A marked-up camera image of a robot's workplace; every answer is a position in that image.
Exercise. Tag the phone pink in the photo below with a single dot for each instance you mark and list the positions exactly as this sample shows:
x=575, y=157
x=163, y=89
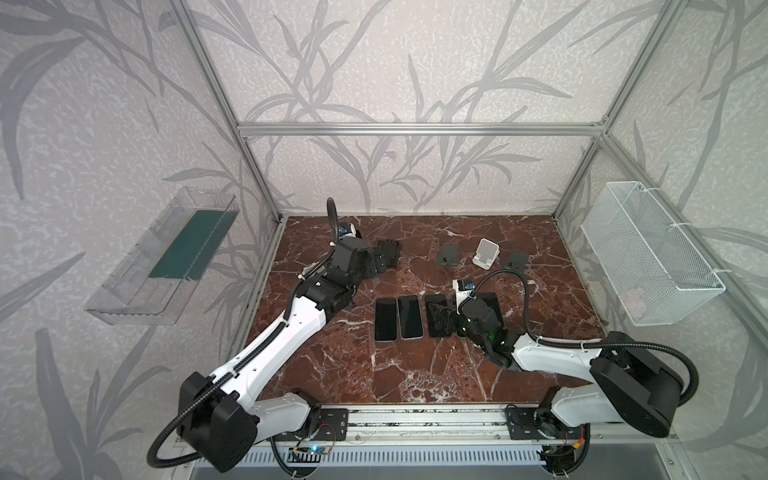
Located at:
x=491, y=299

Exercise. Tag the black folding phone stand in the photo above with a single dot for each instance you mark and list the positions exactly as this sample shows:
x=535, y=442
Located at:
x=387, y=254

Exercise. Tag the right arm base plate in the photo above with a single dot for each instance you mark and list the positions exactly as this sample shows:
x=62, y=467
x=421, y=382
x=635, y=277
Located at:
x=533, y=423

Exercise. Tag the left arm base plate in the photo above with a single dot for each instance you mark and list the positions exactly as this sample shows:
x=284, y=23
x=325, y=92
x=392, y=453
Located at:
x=326, y=424

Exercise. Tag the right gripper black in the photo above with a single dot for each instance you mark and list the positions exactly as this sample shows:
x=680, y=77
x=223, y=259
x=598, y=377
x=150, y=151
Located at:
x=453, y=319

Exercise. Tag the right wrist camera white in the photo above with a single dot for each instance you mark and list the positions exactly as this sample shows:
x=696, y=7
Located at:
x=463, y=289

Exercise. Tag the clear plastic wall tray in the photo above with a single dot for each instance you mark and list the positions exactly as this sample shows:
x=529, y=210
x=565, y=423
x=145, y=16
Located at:
x=152, y=285

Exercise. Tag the grey round phone stand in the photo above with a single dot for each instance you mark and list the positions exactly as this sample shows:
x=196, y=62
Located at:
x=448, y=255

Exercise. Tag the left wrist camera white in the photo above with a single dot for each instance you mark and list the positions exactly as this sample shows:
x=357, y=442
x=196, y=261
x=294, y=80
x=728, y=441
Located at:
x=347, y=229

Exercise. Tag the white wire mesh basket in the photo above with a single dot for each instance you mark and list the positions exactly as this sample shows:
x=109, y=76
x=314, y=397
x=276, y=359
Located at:
x=658, y=274

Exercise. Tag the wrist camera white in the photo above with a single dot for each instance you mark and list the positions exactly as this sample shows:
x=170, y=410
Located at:
x=463, y=289
x=347, y=229

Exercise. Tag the aluminium front rail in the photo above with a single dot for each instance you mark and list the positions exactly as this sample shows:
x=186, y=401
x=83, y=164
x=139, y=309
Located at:
x=420, y=426

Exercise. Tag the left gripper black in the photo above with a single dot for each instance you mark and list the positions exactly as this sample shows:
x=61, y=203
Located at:
x=378, y=256

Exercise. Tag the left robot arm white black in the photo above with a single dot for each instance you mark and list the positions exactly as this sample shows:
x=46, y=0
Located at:
x=313, y=303

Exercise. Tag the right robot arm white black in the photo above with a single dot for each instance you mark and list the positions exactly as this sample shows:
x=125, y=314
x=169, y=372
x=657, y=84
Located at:
x=625, y=382

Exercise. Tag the white phone stand back right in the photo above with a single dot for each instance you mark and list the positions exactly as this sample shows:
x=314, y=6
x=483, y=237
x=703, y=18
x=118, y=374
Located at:
x=486, y=254

